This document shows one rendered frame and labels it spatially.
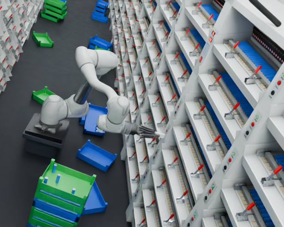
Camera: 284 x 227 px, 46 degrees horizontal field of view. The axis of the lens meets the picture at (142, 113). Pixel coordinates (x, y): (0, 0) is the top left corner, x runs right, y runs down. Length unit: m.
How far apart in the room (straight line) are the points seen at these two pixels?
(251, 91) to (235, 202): 0.45
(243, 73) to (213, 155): 0.41
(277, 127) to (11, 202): 1.89
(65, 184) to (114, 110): 0.58
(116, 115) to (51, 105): 0.90
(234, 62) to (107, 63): 1.04
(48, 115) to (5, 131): 0.52
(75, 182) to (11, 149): 0.90
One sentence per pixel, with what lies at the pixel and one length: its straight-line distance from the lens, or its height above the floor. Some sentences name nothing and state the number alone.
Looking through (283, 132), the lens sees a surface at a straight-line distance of 1.24.
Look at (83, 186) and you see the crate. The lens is 2.20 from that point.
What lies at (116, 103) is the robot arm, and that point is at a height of 1.01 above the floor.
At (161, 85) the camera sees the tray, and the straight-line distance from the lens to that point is 2.51.
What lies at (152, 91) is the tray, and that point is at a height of 0.77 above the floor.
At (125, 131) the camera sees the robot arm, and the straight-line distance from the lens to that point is 2.06.
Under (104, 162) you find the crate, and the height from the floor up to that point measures 0.00.
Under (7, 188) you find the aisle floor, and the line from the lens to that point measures 2.64.
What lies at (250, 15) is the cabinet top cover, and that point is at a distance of 1.64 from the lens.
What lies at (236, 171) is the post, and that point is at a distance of 1.43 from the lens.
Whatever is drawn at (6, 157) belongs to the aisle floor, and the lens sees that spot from 2.87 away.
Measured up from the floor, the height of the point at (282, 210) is 1.31.
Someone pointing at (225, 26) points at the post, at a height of 1.59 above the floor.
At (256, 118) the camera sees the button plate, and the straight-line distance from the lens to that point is 1.36.
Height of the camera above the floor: 1.94
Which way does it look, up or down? 29 degrees down
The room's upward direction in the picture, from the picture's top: 23 degrees clockwise
